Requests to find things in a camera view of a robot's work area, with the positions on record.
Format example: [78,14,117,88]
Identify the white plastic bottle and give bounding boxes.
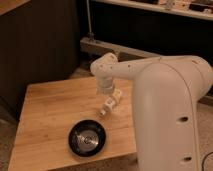
[100,89,123,115]

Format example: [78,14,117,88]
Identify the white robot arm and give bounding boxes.
[90,53,213,171]

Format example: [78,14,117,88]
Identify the wooden table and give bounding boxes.
[8,77,136,171]

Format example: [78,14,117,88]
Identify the black ceramic bowl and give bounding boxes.
[68,120,106,157]

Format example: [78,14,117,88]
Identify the metal pole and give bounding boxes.
[86,0,94,40]

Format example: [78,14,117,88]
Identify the wooden shelf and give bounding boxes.
[94,0,213,21]

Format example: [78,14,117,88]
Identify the grey metal beam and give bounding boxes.
[80,37,157,61]

